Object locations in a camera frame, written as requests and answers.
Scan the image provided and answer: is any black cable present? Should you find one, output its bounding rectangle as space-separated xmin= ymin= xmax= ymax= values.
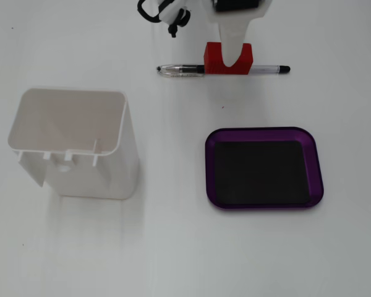
xmin=137 ymin=0 xmax=192 ymax=39

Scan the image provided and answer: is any black tray liner mat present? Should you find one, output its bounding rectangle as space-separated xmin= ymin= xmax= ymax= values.
xmin=214 ymin=140 xmax=310 ymax=205

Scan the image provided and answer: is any white plastic open container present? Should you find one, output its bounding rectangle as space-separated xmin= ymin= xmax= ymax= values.
xmin=7 ymin=87 xmax=141 ymax=201

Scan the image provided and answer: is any red rectangular cube block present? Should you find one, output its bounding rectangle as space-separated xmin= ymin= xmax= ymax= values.
xmin=203 ymin=41 xmax=255 ymax=76

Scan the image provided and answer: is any purple metal tray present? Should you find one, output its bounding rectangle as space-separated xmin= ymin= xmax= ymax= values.
xmin=205 ymin=126 xmax=325 ymax=212

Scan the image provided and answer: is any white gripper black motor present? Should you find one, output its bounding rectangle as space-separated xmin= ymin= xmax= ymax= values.
xmin=209 ymin=0 xmax=273 ymax=68

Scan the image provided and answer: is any clear ballpoint pen black ink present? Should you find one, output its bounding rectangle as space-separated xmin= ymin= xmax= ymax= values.
xmin=156 ymin=64 xmax=291 ymax=79

